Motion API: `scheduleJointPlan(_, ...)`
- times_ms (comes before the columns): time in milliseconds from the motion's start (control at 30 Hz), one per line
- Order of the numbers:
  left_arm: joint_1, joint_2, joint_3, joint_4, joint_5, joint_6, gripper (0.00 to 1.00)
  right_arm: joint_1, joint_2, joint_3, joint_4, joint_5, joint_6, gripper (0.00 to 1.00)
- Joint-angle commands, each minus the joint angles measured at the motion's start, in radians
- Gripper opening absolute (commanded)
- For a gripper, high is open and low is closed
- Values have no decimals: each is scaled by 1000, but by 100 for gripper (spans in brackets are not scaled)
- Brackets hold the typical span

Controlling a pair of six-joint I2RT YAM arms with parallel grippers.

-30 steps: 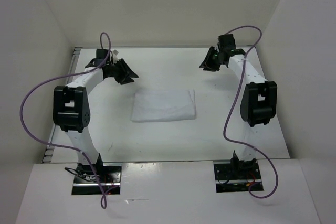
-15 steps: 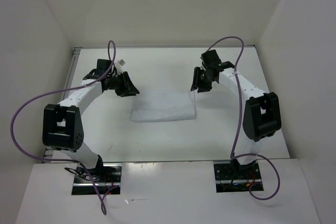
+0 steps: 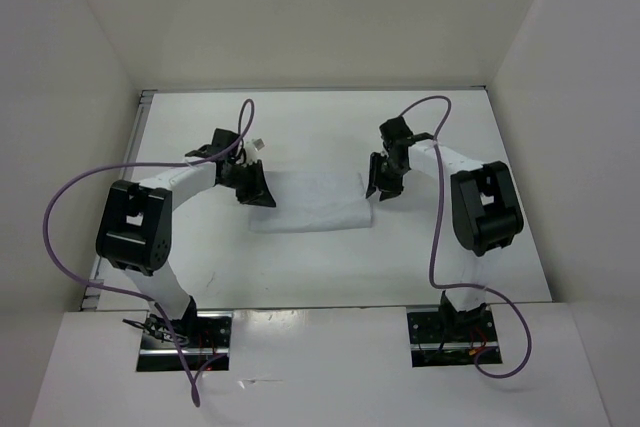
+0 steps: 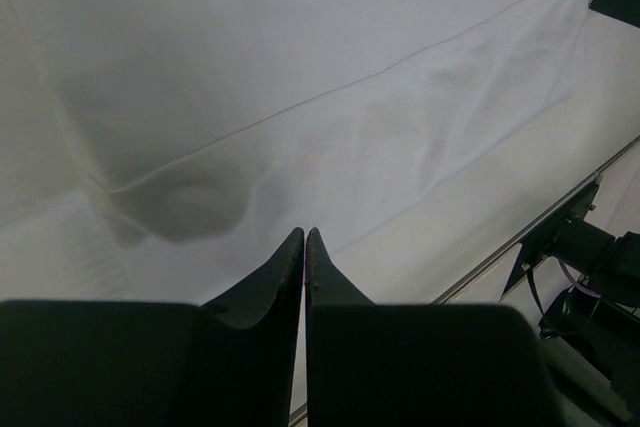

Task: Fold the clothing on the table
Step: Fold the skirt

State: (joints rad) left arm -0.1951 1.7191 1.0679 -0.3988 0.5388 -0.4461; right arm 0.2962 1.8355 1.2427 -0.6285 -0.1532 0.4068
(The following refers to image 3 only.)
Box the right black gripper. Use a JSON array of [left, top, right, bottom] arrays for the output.
[[365, 151, 408, 201]]

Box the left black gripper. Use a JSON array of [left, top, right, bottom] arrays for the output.
[[220, 159, 275, 207]]

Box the white skirt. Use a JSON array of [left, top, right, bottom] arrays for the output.
[[249, 171, 373, 234]]

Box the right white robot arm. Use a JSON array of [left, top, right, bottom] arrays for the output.
[[366, 116, 524, 340]]

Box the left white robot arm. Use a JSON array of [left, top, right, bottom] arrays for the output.
[[96, 129, 276, 347]]

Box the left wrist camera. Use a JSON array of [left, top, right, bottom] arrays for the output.
[[243, 138, 265, 165]]

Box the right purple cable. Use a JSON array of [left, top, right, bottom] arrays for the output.
[[399, 96, 534, 379]]

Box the purple cable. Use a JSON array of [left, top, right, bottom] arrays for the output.
[[42, 99, 256, 408], [399, 96, 534, 379]]

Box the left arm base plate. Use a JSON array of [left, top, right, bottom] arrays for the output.
[[124, 310, 233, 373]]

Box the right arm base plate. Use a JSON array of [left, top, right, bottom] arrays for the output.
[[406, 307, 502, 368]]

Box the aluminium table edge rail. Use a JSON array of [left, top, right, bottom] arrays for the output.
[[79, 90, 156, 311]]

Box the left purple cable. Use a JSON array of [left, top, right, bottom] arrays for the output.
[[42, 99, 256, 408]]

